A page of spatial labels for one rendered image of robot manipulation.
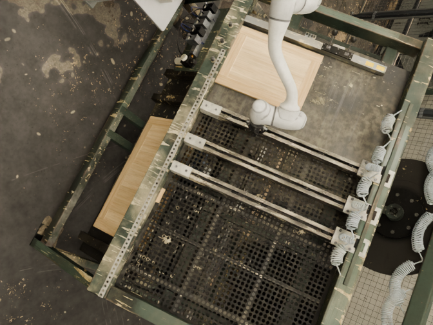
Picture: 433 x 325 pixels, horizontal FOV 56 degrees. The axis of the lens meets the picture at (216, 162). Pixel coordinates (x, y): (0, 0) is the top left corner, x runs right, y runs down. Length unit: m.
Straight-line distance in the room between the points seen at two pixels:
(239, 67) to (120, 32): 1.03
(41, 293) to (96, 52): 1.78
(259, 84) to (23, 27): 1.51
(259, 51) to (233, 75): 0.23
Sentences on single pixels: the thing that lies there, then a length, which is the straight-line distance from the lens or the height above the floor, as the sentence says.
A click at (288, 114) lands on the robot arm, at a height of 1.58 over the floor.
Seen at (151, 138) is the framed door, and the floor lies 0.38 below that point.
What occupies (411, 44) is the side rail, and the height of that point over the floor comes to 1.76.
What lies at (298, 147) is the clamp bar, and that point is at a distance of 2.46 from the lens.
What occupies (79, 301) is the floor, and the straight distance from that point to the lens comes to 3.56.
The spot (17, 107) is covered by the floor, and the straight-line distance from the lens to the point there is 2.93.
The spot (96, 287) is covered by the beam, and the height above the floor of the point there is 0.85.
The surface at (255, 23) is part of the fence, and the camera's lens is 2.83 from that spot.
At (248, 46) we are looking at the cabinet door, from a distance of 2.77.
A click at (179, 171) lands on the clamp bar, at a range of 2.42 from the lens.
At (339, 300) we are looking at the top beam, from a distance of 2.37.
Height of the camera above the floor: 2.72
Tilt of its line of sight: 42 degrees down
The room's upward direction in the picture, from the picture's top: 104 degrees clockwise
